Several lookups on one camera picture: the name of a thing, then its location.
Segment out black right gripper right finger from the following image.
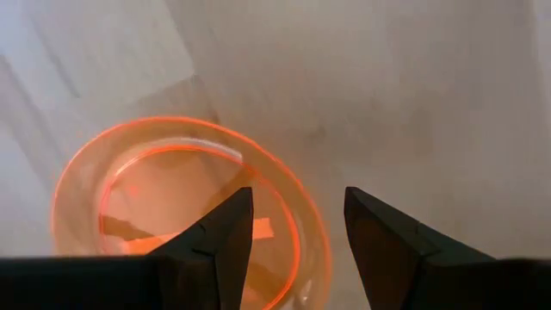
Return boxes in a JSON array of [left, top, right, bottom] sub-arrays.
[[343, 186, 551, 310]]

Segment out orange transparent plastic plate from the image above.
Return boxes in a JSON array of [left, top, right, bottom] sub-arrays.
[[50, 115, 333, 310]]

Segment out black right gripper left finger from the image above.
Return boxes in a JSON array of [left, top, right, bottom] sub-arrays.
[[0, 186, 255, 310]]

